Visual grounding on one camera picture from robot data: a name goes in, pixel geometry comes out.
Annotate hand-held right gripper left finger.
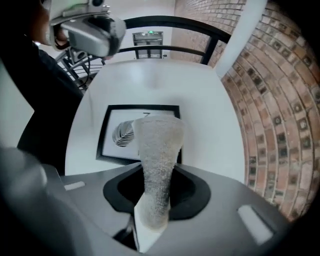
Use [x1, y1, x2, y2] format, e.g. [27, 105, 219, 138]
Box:
[42, 162, 141, 256]

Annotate person's face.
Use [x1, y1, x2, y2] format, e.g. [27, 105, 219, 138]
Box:
[31, 0, 70, 51]

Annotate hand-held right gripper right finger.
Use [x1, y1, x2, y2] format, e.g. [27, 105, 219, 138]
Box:
[159, 163, 294, 256]

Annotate black metal railing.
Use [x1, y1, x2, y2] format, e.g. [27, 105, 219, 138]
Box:
[117, 15, 232, 70]

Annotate dark framed glass door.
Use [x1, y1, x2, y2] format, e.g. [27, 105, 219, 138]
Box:
[131, 30, 165, 60]

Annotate black metal bars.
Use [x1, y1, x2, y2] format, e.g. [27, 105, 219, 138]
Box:
[54, 47, 107, 91]

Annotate black framed leaf picture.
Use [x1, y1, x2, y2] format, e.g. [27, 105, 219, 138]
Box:
[95, 104, 182, 168]

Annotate small grey box device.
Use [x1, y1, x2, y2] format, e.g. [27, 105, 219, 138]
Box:
[71, 48, 88, 63]

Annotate white wiping cloth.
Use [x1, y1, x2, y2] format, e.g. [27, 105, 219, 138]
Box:
[133, 114, 188, 254]

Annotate grey head-worn camera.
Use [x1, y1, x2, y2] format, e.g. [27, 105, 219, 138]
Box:
[49, 0, 127, 59]

